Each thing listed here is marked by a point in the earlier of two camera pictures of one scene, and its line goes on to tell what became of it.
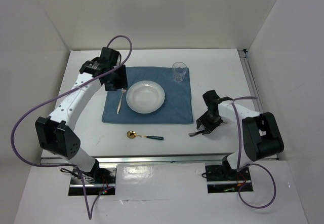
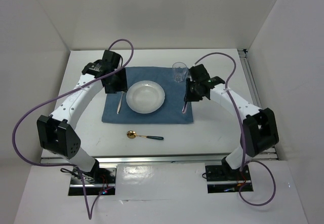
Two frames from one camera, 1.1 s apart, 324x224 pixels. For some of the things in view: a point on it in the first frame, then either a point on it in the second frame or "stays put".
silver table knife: [193, 134] -> [185, 107]
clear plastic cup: [179, 69] stays put
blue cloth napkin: [176, 108] stays put
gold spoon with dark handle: [132, 134] stays put
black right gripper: [208, 127] -> [188, 97]
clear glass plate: [145, 97] stays put
